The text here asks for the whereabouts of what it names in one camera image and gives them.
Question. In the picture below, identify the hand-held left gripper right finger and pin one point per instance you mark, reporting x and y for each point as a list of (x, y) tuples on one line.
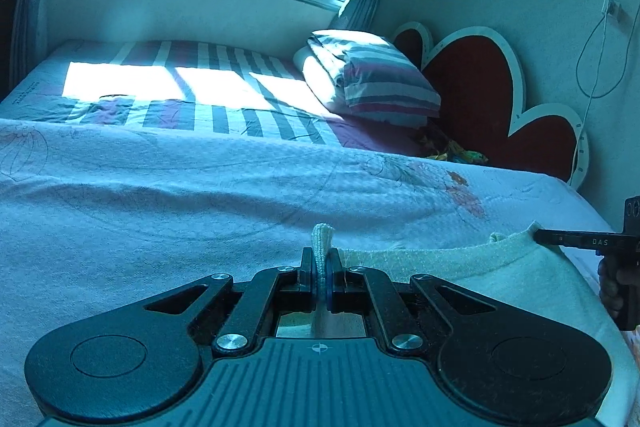
[(334, 287)]

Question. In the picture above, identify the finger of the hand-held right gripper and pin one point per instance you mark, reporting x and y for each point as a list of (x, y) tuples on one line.
[(575, 239)]

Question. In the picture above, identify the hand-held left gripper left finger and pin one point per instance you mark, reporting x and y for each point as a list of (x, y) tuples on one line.
[(307, 287)]

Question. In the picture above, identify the cream knit sweater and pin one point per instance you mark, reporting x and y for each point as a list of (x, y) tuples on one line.
[(525, 277)]

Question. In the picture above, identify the person's right hand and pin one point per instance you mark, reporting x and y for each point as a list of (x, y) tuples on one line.
[(609, 284)]

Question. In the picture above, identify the colourful crumpled cloth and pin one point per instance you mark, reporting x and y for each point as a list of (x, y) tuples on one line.
[(450, 149)]

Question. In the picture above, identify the floral bed sheet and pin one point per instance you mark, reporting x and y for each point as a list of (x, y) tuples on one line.
[(150, 207)]

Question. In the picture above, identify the red heart-shaped headboard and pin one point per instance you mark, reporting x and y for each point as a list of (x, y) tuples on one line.
[(475, 92)]

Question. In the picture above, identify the striped bed sheet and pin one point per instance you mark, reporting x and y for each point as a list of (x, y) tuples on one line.
[(225, 117)]

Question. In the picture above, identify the striped folded quilt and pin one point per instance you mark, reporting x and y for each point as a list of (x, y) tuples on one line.
[(375, 77)]

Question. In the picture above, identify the wall socket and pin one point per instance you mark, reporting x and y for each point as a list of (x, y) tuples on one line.
[(614, 9)]

